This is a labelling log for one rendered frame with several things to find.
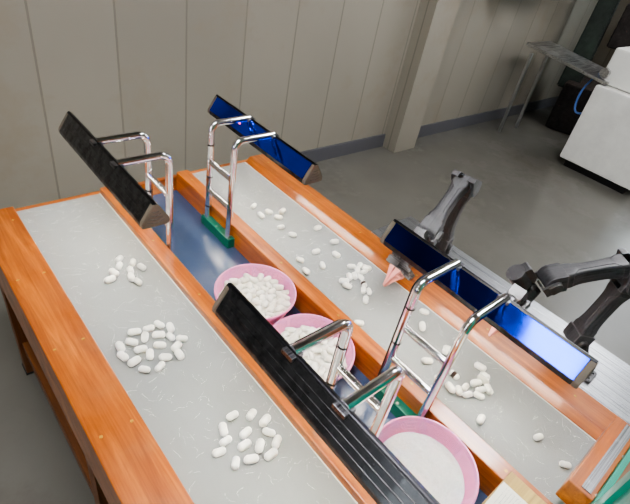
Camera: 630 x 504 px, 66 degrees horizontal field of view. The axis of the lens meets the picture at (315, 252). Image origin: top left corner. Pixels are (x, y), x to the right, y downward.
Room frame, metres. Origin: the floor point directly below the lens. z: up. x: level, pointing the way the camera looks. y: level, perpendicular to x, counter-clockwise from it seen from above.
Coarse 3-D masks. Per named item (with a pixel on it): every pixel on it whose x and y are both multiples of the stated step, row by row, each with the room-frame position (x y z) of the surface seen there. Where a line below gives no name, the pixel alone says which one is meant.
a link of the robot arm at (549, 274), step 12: (624, 252) 1.27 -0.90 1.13; (552, 264) 1.24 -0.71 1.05; (564, 264) 1.23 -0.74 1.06; (576, 264) 1.23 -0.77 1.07; (588, 264) 1.23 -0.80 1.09; (600, 264) 1.22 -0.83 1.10; (612, 264) 1.22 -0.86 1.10; (624, 264) 1.22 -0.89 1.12; (540, 276) 1.21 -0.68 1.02; (552, 276) 1.18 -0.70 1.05; (564, 276) 1.18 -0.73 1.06; (576, 276) 1.19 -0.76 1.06; (588, 276) 1.20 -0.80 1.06; (600, 276) 1.21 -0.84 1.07; (612, 276) 1.21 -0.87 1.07; (624, 276) 1.21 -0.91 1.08; (564, 288) 1.18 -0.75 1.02
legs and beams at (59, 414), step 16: (0, 288) 1.23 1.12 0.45; (16, 320) 1.20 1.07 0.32; (16, 336) 1.19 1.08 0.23; (32, 352) 1.17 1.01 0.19; (32, 368) 1.13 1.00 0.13; (48, 384) 1.04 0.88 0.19; (48, 400) 1.00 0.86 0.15; (64, 416) 0.93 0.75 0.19; (64, 432) 0.89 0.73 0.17; (80, 448) 0.83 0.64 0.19; (80, 464) 0.78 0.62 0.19; (96, 480) 0.62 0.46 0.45; (96, 496) 0.64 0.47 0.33
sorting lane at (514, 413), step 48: (240, 192) 1.78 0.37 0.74; (288, 240) 1.51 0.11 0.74; (336, 288) 1.29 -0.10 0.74; (384, 288) 1.34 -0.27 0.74; (384, 336) 1.11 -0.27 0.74; (432, 336) 1.15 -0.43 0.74; (480, 432) 0.82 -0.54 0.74; (528, 432) 0.86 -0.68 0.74; (576, 432) 0.89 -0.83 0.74; (528, 480) 0.71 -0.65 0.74
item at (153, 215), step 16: (64, 128) 1.40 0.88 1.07; (80, 128) 1.36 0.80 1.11; (80, 144) 1.31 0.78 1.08; (96, 144) 1.28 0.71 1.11; (96, 160) 1.23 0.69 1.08; (112, 160) 1.20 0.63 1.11; (112, 176) 1.16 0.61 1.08; (128, 176) 1.13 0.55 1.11; (112, 192) 1.13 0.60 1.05; (128, 192) 1.09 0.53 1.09; (144, 192) 1.07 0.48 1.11; (128, 208) 1.06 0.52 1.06; (144, 208) 1.03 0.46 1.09; (160, 208) 1.04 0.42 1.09; (144, 224) 1.01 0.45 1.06; (160, 224) 1.04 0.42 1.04
